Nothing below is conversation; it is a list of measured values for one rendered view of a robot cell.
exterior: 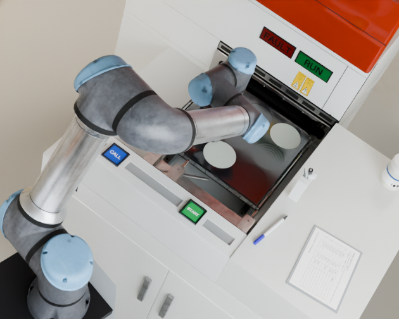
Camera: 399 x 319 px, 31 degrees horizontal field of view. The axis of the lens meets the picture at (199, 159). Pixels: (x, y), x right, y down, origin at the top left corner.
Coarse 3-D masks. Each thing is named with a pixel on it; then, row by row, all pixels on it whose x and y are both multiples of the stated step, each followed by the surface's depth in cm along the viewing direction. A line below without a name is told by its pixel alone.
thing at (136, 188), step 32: (96, 160) 188; (128, 160) 190; (96, 192) 198; (128, 192) 189; (160, 192) 188; (160, 224) 189; (192, 224) 184; (224, 224) 186; (192, 256) 190; (224, 256) 181
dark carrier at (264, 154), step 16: (272, 112) 222; (240, 144) 212; (256, 144) 213; (272, 144) 215; (304, 144) 218; (240, 160) 208; (256, 160) 210; (272, 160) 211; (288, 160) 213; (224, 176) 203; (240, 176) 205; (256, 176) 206; (272, 176) 208; (240, 192) 201; (256, 192) 203
